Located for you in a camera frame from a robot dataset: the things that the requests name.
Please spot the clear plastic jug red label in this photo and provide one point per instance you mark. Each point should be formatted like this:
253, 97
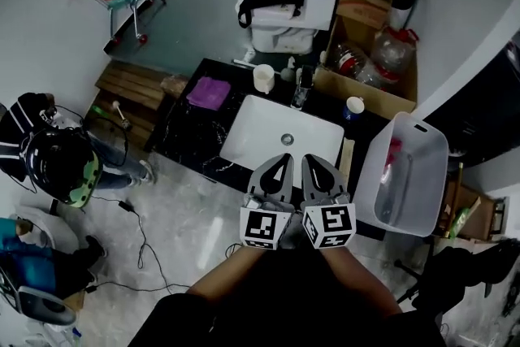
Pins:
353, 63

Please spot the grey chair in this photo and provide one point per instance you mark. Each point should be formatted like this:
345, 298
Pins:
36, 304

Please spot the white mug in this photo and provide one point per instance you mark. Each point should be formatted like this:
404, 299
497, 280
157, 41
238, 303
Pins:
263, 78

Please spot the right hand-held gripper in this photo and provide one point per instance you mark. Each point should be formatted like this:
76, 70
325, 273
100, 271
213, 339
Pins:
330, 224

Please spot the black marble vanity counter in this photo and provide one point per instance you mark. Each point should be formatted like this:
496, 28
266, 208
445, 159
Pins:
191, 134

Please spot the green packet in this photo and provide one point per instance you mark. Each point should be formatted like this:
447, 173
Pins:
463, 220

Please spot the person's right forearm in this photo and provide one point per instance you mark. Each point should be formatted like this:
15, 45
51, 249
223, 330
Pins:
357, 276

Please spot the brown brick block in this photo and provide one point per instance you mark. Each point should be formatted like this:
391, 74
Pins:
174, 85

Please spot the small mallet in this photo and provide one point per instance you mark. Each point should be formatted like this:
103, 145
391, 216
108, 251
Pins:
121, 115

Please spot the white toilet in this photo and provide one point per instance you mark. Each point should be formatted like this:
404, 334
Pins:
292, 28

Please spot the light wooden strip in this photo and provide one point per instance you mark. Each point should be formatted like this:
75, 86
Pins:
346, 158

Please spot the black power adapter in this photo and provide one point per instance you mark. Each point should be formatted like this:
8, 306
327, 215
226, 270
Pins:
126, 206

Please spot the blue and white cup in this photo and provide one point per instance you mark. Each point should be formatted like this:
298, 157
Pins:
353, 109

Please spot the large open cardboard box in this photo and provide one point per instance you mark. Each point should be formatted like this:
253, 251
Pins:
365, 93

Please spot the grey round soap dispenser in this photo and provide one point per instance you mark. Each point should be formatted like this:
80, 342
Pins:
287, 73

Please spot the purple towel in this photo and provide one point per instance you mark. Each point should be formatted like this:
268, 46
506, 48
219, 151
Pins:
208, 92

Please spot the person's left forearm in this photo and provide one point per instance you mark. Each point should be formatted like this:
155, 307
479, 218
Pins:
239, 268

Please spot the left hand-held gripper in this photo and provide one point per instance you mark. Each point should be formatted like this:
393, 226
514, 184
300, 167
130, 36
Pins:
260, 225

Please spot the white rectangular sink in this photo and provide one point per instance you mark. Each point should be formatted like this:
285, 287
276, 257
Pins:
260, 126

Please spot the translucent white plastic basket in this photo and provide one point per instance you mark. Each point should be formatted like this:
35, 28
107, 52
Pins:
410, 191

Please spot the dark wooden slatted pallet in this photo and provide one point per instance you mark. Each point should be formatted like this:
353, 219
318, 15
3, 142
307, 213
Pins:
130, 89

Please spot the person's black clothing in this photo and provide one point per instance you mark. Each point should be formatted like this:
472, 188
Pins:
292, 313

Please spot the brown wooden cabinet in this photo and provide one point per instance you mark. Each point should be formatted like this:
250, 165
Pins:
475, 211

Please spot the clear plastic jug red cap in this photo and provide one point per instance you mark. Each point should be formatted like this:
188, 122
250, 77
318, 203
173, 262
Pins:
396, 53

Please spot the chrome sink drain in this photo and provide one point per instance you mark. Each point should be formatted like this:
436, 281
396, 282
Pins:
287, 139

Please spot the chrome faucet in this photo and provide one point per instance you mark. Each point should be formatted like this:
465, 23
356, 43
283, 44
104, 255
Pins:
302, 91

